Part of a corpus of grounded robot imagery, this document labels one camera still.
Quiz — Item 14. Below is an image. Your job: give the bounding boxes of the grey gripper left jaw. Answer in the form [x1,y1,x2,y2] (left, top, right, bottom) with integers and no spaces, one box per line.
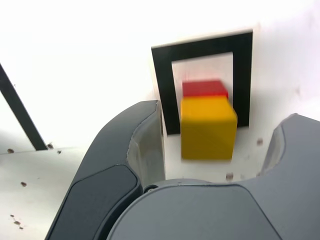
[46,99,166,240]

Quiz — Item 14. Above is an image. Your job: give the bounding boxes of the yellow cube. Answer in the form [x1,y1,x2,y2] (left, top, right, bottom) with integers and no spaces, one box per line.
[180,96,238,161]

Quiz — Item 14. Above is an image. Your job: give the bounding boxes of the black tape square outline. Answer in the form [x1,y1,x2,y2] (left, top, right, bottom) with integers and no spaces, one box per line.
[150,28,254,136]

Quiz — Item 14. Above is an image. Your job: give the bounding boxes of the red cube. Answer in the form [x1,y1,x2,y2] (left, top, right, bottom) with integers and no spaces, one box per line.
[181,79,230,100]

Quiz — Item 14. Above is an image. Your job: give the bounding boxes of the black tape strip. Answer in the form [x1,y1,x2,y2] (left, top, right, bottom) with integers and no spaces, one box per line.
[0,62,49,152]

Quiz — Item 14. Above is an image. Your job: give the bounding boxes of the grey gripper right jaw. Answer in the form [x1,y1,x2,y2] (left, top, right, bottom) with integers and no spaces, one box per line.
[106,112,320,240]

